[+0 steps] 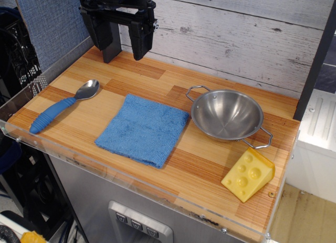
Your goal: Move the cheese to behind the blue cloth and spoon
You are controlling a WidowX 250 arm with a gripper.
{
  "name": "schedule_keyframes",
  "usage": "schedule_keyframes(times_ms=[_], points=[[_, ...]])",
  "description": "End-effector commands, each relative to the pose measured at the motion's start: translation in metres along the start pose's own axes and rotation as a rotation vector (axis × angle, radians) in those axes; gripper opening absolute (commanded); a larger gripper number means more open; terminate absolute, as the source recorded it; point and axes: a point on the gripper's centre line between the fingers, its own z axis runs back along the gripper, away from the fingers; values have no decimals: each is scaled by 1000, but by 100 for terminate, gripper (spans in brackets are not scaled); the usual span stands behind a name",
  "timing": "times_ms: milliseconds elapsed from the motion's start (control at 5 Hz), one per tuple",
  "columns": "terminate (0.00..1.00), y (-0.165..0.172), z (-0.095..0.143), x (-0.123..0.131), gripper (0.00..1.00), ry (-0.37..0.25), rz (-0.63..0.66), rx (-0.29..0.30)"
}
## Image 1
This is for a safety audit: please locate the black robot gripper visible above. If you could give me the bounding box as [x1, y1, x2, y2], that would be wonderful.
[80, 0, 159, 60]

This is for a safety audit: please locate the steel bowl with wire handles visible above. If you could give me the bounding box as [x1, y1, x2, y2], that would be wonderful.
[186, 85, 273, 149]

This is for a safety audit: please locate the yellow plastic cheese wedge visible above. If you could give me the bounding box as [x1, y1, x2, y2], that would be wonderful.
[221, 147, 275, 203]

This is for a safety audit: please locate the folded blue cloth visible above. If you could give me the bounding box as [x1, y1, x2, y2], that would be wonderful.
[95, 94, 189, 168]

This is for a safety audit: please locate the blue fabric partition panel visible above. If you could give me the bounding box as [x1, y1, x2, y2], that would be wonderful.
[16, 0, 93, 72]

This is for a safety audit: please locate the clear acrylic table guard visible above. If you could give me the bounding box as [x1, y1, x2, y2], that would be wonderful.
[1, 47, 299, 242]

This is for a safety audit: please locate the grey dispenser control panel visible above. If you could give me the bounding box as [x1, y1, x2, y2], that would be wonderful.
[108, 200, 174, 242]

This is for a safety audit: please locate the yellow object bottom left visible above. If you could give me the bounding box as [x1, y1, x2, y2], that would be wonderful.
[20, 231, 47, 243]

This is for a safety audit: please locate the white ribbed side unit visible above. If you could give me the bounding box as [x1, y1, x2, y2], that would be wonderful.
[286, 89, 335, 202]

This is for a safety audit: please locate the dark grey left post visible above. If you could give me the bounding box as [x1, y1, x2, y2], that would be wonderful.
[102, 22, 122, 64]

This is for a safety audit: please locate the dark grey post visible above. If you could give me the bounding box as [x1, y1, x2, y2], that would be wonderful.
[292, 0, 335, 121]
[102, 22, 122, 64]

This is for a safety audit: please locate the blue handled metal spoon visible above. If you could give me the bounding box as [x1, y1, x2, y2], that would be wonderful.
[29, 79, 100, 134]

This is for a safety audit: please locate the black wire crate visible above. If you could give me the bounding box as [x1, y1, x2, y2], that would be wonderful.
[1, 7, 41, 104]

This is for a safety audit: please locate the dark grey right post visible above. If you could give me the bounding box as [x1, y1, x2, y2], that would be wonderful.
[292, 0, 335, 121]

